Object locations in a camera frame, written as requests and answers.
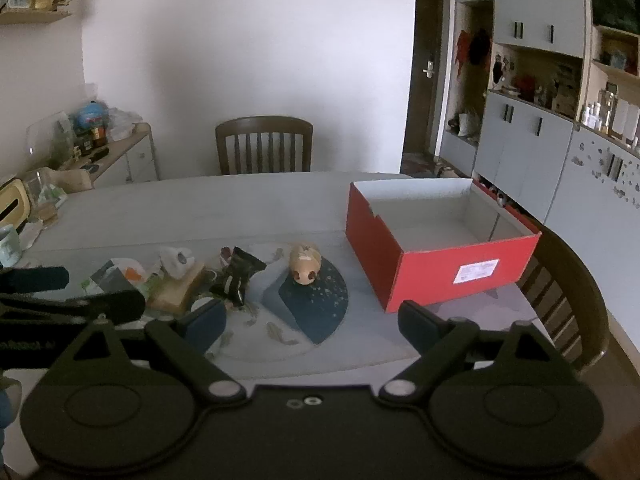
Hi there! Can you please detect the wooden wall shelf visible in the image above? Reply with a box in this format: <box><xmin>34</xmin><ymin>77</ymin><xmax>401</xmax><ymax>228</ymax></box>
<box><xmin>0</xmin><ymin>9</ymin><xmax>74</xmax><ymax>26</ymax></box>

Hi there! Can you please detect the dark wooden door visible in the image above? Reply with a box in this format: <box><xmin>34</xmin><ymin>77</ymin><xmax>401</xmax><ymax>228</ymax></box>
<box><xmin>401</xmin><ymin>0</ymin><xmax>446</xmax><ymax>162</ymax></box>

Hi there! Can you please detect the white green mug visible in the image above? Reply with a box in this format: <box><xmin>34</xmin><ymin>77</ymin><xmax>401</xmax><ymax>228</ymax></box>
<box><xmin>0</xmin><ymin>224</ymin><xmax>24</xmax><ymax>269</ymax></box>

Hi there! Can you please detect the row of bottles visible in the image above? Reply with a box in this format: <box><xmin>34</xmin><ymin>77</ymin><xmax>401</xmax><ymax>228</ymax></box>
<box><xmin>580</xmin><ymin>82</ymin><xmax>640</xmax><ymax>147</ymax></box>

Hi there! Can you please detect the yellow tissue box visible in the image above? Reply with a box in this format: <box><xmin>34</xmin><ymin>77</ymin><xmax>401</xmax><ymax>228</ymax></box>
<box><xmin>0</xmin><ymin>178</ymin><xmax>29</xmax><ymax>227</ymax></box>

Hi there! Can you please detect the clear glass jar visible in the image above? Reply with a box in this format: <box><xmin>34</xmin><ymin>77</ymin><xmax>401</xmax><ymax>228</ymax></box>
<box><xmin>22</xmin><ymin>167</ymin><xmax>69</xmax><ymax>224</ymax></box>

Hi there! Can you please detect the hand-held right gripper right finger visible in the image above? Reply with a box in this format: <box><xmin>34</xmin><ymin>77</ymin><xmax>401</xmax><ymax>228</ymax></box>
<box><xmin>379</xmin><ymin>300</ymin><xmax>574</xmax><ymax>409</ymax></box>

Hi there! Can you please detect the black striped pouch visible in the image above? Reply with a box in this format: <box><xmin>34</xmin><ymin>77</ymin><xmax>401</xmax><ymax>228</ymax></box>
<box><xmin>209</xmin><ymin>246</ymin><xmax>267</xmax><ymax>312</ymax></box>

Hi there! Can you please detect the round blue white placemat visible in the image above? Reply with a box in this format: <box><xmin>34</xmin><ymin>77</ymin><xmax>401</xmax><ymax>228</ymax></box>
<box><xmin>210</xmin><ymin>240</ymin><xmax>350</xmax><ymax>361</ymax></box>

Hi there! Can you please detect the red hanging decoration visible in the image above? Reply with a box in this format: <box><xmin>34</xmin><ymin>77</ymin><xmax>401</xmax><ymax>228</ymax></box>
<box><xmin>454</xmin><ymin>30</ymin><xmax>472</xmax><ymax>80</ymax></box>

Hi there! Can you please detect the white plastic bag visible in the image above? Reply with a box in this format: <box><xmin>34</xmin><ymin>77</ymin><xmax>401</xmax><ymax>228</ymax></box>
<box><xmin>106</xmin><ymin>107</ymin><xmax>143</xmax><ymax>142</ymax></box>

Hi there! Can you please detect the beige plush dog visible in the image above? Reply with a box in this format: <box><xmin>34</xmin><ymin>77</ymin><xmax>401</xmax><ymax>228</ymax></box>
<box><xmin>288</xmin><ymin>242</ymin><xmax>323</xmax><ymax>285</ymax></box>

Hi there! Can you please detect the patterned doormat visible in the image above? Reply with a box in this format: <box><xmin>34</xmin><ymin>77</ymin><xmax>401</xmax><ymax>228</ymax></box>
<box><xmin>401</xmin><ymin>151</ymin><xmax>441</xmax><ymax>177</ymax></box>

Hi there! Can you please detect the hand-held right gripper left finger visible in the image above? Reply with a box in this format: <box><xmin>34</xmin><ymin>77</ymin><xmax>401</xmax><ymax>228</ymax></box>
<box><xmin>69</xmin><ymin>301</ymin><xmax>247</xmax><ymax>409</ymax></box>

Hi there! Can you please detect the slatted wooden chair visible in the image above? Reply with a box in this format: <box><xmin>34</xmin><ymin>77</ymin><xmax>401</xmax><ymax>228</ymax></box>
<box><xmin>215</xmin><ymin>116</ymin><xmax>315</xmax><ymax>176</ymax></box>

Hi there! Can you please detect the blue globe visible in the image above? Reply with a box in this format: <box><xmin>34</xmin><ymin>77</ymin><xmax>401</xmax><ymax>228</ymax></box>
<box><xmin>76</xmin><ymin>101</ymin><xmax>109</xmax><ymax>128</ymax></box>

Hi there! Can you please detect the grey white tape roll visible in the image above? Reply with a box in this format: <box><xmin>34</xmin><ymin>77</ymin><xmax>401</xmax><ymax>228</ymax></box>
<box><xmin>158</xmin><ymin>246</ymin><xmax>197</xmax><ymax>279</ymax></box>

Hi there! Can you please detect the curved back wooden chair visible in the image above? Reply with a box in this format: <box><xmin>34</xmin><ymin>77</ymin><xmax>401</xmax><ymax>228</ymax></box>
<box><xmin>515</xmin><ymin>220</ymin><xmax>612</xmax><ymax>377</ymax></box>

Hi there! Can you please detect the grey wall cabinet unit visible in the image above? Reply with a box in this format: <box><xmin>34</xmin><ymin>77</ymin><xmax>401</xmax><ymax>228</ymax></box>
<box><xmin>440</xmin><ymin>0</ymin><xmax>640</xmax><ymax>241</ymax></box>

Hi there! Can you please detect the white wooden sideboard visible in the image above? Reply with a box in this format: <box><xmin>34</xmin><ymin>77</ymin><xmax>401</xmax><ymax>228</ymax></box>
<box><xmin>59</xmin><ymin>122</ymin><xmax>159</xmax><ymax>192</ymax></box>

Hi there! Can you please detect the row of white shoes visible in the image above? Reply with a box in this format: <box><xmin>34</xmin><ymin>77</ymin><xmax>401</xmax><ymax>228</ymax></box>
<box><xmin>472</xmin><ymin>175</ymin><xmax>522</xmax><ymax>212</ymax></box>

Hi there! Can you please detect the white green patterned packet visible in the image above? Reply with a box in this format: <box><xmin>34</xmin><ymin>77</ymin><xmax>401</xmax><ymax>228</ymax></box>
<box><xmin>81</xmin><ymin>257</ymin><xmax>162</xmax><ymax>302</ymax></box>

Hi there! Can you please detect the brown cardboard box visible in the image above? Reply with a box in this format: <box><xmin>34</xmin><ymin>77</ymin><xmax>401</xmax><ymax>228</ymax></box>
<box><xmin>147</xmin><ymin>265</ymin><xmax>207</xmax><ymax>314</ymax></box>

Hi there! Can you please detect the red cardboard box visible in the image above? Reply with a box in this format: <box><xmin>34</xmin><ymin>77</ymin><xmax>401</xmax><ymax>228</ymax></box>
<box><xmin>345</xmin><ymin>177</ymin><xmax>543</xmax><ymax>314</ymax></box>

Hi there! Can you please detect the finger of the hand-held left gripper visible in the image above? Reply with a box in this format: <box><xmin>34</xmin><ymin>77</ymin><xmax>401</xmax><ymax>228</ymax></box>
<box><xmin>0</xmin><ymin>266</ymin><xmax>70</xmax><ymax>295</ymax></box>
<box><xmin>0</xmin><ymin>288</ymin><xmax>147</xmax><ymax>329</ymax></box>

